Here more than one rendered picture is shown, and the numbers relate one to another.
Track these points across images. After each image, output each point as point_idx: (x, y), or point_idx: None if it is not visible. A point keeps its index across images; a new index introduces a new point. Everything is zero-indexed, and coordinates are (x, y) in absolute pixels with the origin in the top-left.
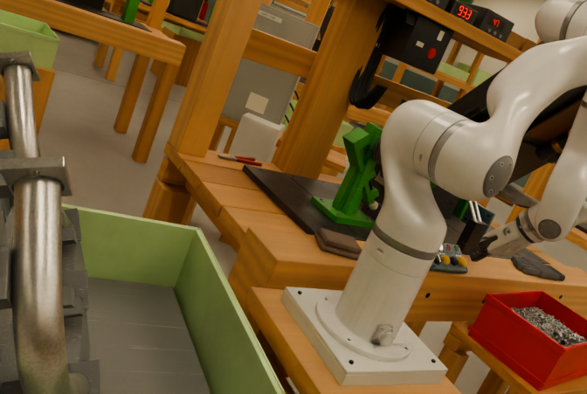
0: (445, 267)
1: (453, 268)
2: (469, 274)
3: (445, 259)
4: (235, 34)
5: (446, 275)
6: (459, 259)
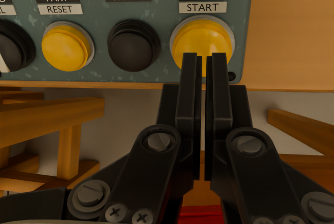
0: (64, 76)
1: (126, 77)
2: (271, 76)
3: (47, 56)
4: None
5: (99, 87)
6: (173, 44)
